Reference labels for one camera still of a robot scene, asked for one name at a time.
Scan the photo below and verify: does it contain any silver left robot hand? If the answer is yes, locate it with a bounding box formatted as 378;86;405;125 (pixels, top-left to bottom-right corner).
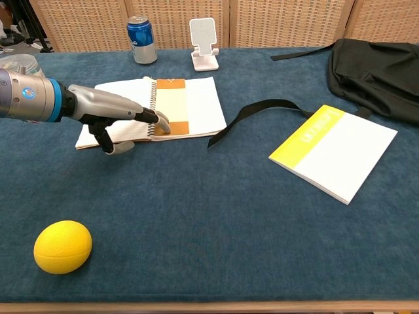
64;84;172;155

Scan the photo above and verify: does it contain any orange and cream bookmark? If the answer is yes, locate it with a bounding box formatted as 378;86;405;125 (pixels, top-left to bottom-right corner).
155;78;191;135

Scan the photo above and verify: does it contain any blue soda can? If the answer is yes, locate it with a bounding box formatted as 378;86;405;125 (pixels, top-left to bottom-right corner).
126;15;158;65

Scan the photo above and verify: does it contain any clear plastic clip tub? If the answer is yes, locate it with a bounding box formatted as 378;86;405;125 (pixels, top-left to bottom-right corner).
0;54;46;79

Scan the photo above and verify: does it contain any open spiral notebook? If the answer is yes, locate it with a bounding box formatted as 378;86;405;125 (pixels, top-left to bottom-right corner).
75;76;228;150

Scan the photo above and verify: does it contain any black tripod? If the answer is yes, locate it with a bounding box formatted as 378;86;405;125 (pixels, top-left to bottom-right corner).
12;0;55;53

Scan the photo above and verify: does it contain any white phone stand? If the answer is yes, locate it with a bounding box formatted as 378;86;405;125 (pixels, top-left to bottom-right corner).
189;18;220;72

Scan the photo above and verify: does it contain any blue table cloth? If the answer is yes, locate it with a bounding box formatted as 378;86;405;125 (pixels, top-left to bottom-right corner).
0;46;419;304

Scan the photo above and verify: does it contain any yellow foam ball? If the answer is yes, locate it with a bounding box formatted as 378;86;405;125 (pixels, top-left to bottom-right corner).
33;220;93;275

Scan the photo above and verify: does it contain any woven rattan folding screen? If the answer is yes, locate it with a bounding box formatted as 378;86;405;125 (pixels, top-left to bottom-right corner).
28;0;419;53

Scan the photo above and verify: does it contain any yellow and white notebook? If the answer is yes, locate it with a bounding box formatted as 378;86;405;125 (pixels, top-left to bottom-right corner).
268;104;399;206

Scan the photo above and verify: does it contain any black backpack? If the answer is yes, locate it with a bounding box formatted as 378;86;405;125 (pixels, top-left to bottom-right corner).
207;38;419;148

